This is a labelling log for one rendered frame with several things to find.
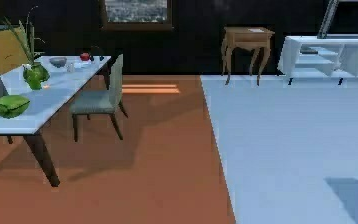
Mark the white television stand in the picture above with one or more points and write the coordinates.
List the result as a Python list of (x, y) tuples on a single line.
[(323, 56)]

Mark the small white shaker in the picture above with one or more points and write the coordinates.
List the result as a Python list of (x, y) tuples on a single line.
[(70, 67)]

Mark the wooden side table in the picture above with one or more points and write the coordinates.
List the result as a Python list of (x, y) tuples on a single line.
[(247, 43)]

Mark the house plant in green vase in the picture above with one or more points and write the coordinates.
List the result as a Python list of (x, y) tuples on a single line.
[(35, 75)]

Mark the green lettuce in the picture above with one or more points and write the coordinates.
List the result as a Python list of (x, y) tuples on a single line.
[(11, 105)]

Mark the red apple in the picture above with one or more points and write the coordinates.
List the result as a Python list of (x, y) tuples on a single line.
[(84, 56)]

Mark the grey bowl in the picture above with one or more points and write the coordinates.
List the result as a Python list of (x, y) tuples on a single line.
[(58, 61)]

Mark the white dining table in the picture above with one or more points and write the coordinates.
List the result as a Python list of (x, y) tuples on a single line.
[(53, 96)]

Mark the white paper sheet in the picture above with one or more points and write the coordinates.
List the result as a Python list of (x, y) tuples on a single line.
[(256, 30)]

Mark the grey green dining chair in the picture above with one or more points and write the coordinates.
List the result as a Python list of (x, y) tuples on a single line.
[(98, 100)]

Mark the yellow armchair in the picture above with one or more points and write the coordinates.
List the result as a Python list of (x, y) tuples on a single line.
[(3, 50)]

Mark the framed wall picture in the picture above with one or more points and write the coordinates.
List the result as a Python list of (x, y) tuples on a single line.
[(136, 13)]

